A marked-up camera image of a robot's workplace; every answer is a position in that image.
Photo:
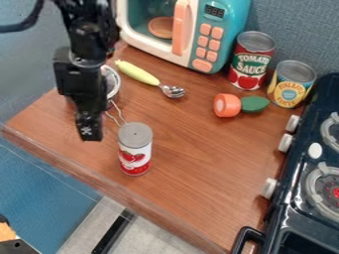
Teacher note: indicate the silver strainer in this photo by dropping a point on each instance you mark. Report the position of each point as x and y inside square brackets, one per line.
[112, 81]

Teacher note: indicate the red tomato sauce can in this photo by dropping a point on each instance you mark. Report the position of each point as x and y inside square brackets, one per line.
[250, 64]

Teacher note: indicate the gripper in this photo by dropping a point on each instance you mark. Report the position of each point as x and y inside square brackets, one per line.
[79, 77]

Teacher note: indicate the toy microwave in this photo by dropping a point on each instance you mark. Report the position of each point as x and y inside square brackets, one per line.
[220, 36]

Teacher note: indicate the small red and white can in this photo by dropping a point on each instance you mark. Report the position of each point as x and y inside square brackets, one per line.
[134, 152]

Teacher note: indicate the toy stove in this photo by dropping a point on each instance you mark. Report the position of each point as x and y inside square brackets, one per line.
[309, 185]

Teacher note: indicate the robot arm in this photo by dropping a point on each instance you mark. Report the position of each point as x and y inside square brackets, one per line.
[90, 23]

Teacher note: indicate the orange toy carrot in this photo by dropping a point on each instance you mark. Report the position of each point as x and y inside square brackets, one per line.
[227, 105]

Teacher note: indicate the yellow can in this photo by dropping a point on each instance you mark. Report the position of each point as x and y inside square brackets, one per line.
[289, 89]

